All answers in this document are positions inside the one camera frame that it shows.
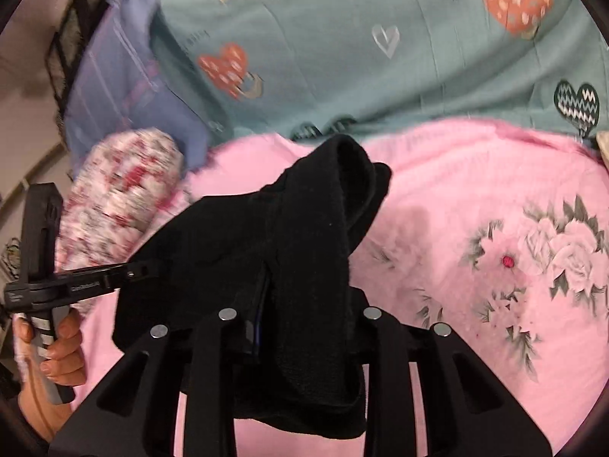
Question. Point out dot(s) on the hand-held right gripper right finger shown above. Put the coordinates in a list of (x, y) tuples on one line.
[(380, 342)]

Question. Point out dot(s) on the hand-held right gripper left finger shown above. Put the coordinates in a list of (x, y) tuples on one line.
[(250, 335)]

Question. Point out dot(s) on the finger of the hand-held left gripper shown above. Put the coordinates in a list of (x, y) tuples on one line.
[(131, 273)]

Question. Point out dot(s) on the black pants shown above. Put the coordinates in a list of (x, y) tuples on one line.
[(238, 247)]

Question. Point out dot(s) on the person's left forearm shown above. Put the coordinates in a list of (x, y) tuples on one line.
[(33, 409)]

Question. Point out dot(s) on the person's left hand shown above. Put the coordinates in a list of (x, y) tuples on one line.
[(66, 357)]

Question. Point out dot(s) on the red floral pillow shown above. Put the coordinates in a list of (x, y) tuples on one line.
[(123, 185)]

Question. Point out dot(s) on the blue plaid pillow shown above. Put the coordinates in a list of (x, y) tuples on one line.
[(123, 85)]

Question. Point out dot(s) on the pink floral bedsheet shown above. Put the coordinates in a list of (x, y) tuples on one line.
[(452, 176)]

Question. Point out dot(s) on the teal heart print quilt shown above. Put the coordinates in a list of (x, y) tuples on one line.
[(333, 33)]

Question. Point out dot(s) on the black ornamental wall picture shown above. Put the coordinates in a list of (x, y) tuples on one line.
[(9, 257)]

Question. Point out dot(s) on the white wooden wall lattice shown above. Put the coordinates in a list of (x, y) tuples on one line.
[(28, 185)]

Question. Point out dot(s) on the black patterned wall hanging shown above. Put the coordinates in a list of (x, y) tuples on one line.
[(76, 33)]

